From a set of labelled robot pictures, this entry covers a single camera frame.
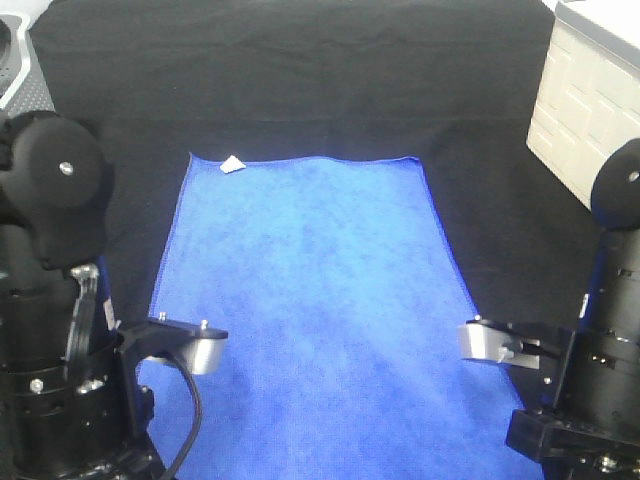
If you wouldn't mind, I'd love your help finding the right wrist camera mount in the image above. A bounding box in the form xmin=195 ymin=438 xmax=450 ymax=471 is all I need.
xmin=457 ymin=315 xmax=576 ymax=401

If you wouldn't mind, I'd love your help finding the black table cloth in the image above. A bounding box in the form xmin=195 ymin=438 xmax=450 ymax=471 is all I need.
xmin=31 ymin=1 xmax=600 ymax=326

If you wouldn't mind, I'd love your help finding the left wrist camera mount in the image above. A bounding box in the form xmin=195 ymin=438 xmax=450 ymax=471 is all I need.
xmin=114 ymin=317 xmax=229 ymax=438

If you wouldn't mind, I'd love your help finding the white perforated laundry basket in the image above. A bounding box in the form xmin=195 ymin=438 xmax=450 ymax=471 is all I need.
xmin=1 ymin=9 xmax=55 ymax=120

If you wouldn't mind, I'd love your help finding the blue microfiber towel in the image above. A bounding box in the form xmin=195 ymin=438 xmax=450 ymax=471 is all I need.
xmin=150 ymin=157 xmax=542 ymax=479

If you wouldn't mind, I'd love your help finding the white slotted storage box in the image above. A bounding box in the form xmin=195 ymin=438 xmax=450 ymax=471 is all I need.
xmin=526 ymin=1 xmax=639 ymax=206

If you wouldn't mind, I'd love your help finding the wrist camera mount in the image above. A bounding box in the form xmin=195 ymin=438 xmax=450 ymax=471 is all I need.
xmin=457 ymin=315 xmax=576 ymax=401
xmin=114 ymin=317 xmax=229 ymax=438

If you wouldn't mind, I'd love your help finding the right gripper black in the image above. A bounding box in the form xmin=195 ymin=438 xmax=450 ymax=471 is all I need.
xmin=505 ymin=409 xmax=639 ymax=479

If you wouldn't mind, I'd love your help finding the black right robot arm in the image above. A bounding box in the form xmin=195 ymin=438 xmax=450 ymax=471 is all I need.
xmin=506 ymin=139 xmax=639 ymax=479

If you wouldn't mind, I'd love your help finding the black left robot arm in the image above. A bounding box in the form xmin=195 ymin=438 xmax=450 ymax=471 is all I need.
xmin=1 ymin=111 xmax=166 ymax=479

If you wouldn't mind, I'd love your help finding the black camera cable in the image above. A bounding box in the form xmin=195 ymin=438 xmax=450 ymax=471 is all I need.
xmin=159 ymin=349 xmax=204 ymax=480

